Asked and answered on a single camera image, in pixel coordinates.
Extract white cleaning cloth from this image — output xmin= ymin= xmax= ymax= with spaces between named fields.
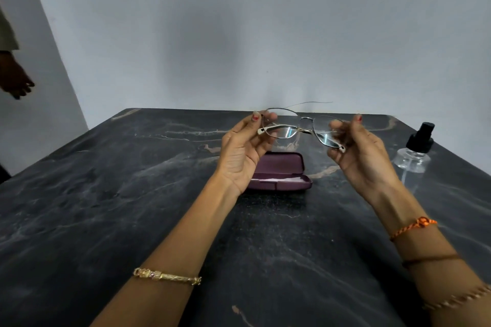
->
xmin=251 ymin=174 xmax=304 ymax=183

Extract purple eyeglasses case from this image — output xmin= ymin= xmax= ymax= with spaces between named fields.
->
xmin=245 ymin=151 xmax=313 ymax=190

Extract person's right forearm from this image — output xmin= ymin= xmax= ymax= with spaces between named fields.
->
xmin=369 ymin=181 xmax=491 ymax=327

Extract orange thread bracelet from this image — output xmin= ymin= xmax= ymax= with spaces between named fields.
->
xmin=389 ymin=217 xmax=438 ymax=242

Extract gold bangle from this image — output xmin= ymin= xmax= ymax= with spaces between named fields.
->
xmin=133 ymin=267 xmax=202 ymax=286

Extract person's right hand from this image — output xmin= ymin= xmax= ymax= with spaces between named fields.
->
xmin=327 ymin=114 xmax=399 ymax=206

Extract clear spray bottle black nozzle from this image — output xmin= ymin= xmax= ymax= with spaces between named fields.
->
xmin=391 ymin=122 xmax=436 ymax=174

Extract person's left forearm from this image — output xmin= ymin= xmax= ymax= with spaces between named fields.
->
xmin=91 ymin=173 xmax=241 ymax=327

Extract metal-framed eyeglasses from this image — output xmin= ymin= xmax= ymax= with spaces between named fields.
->
xmin=257 ymin=101 xmax=347 ymax=154

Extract person's left hand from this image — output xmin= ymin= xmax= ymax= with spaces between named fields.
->
xmin=216 ymin=111 xmax=278 ymax=197

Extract gold chain bracelet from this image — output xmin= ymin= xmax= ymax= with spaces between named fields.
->
xmin=423 ymin=284 xmax=491 ymax=311

